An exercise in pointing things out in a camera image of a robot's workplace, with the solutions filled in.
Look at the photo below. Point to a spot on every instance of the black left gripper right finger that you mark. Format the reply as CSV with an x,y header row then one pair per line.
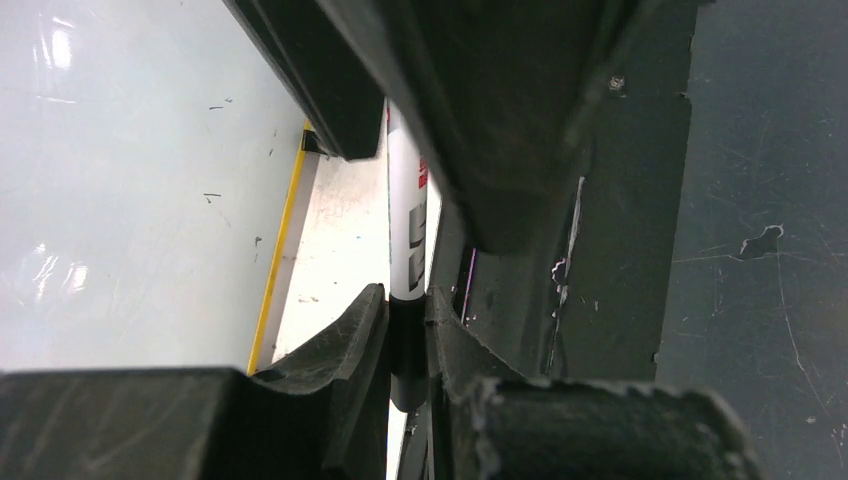
x,y
487,421

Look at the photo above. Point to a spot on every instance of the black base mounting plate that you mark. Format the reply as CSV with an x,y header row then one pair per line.
x,y
704,243

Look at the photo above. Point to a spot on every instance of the black whiteboard foot clip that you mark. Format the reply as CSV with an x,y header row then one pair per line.
x,y
311,143

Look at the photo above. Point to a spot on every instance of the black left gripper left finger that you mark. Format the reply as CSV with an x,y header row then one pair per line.
x,y
320,412

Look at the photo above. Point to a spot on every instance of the black marker cap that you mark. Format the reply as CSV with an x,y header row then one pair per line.
x,y
408,356

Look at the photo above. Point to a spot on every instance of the yellow framed small whiteboard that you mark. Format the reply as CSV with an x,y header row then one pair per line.
x,y
146,153

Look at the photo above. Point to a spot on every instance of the white whiteboard marker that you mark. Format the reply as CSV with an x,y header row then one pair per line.
x,y
407,206

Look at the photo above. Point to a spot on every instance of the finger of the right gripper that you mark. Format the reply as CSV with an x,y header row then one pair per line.
x,y
497,94
326,79

